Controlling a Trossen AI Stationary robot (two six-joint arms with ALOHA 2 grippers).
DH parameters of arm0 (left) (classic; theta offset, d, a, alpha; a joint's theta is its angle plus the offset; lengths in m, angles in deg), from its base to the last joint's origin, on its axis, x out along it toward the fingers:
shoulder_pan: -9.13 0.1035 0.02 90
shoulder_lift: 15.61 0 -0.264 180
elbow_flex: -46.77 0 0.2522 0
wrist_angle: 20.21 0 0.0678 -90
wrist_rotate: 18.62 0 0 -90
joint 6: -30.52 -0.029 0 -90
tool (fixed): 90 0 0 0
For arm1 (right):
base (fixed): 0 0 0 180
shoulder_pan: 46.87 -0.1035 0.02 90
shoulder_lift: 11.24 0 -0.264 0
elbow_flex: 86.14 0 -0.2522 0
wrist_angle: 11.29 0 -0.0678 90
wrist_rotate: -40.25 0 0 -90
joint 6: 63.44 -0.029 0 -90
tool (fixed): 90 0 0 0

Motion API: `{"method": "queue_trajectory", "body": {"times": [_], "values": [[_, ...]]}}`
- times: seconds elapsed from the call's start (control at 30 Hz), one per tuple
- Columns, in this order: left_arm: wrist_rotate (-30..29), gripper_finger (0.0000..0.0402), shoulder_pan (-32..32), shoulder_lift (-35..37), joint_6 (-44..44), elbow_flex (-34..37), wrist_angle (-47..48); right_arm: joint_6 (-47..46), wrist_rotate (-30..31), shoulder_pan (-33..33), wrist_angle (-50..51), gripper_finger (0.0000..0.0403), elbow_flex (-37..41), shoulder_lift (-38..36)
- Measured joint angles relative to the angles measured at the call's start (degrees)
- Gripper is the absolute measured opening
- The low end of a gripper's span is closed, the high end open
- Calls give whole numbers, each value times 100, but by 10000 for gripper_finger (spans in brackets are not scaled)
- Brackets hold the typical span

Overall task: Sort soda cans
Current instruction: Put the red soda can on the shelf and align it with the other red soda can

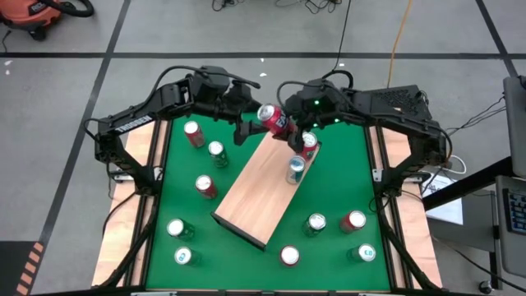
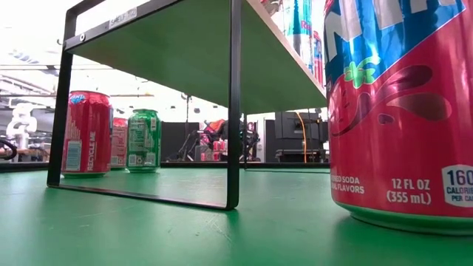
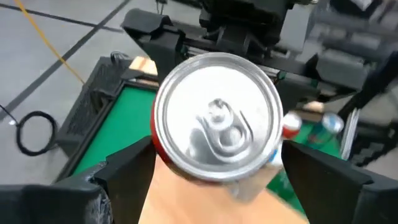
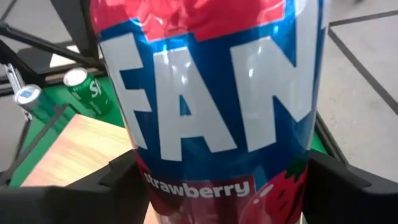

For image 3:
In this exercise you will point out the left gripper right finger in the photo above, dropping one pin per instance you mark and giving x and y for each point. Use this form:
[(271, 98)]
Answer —
[(323, 186)]

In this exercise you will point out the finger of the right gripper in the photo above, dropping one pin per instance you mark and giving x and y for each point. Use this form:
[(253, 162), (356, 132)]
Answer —
[(298, 91), (164, 53)]

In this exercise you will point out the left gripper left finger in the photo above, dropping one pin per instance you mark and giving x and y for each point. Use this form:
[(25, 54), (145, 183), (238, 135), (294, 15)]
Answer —
[(130, 174)]

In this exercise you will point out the silver-blue energy drink can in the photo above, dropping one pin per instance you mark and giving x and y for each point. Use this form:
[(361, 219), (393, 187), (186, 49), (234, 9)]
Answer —
[(273, 158), (326, 129)]

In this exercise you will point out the red Fanta soda can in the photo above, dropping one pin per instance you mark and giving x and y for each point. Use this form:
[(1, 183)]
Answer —
[(290, 124), (217, 115)]

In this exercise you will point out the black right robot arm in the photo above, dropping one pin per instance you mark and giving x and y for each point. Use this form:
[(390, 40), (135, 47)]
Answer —
[(342, 68)]

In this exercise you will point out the black metal rig frame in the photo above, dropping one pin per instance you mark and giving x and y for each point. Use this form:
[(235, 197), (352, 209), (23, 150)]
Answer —
[(136, 81)]

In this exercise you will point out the right wrist camera housing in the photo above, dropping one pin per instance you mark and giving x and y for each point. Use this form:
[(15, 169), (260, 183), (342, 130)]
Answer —
[(245, 15)]

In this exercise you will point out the wooden shelf with black frame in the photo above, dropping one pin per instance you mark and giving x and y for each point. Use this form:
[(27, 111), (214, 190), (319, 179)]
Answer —
[(186, 205)]

